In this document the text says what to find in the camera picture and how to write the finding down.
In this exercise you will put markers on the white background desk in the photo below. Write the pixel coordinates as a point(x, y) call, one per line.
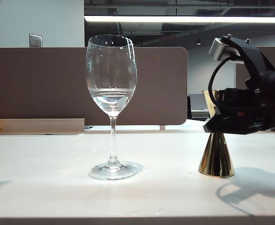
point(198, 113)

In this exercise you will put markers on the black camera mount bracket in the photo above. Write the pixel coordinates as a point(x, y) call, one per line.
point(252, 56)

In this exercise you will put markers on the long ceiling light strip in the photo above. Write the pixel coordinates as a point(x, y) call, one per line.
point(175, 19)

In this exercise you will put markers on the wide brown desk partition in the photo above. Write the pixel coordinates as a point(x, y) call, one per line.
point(34, 82)

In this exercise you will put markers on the metal wall switch plate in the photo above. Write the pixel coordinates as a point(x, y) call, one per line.
point(35, 40)

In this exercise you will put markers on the clear wine glass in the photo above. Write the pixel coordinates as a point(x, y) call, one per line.
point(113, 131)

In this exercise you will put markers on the beige partition foot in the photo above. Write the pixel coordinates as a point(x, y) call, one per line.
point(162, 127)

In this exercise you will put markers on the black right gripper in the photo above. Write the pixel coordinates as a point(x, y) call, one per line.
point(267, 103)

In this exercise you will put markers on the small ceiling spotlight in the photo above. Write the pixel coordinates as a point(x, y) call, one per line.
point(198, 42)

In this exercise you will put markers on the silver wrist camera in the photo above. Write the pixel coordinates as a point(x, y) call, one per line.
point(218, 49)

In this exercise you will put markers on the gold metal jigger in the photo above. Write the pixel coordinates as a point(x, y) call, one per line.
point(216, 159)

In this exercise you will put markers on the black office chair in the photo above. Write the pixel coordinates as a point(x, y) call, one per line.
point(188, 107)

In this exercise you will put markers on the grey background partition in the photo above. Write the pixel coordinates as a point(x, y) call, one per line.
point(198, 101)

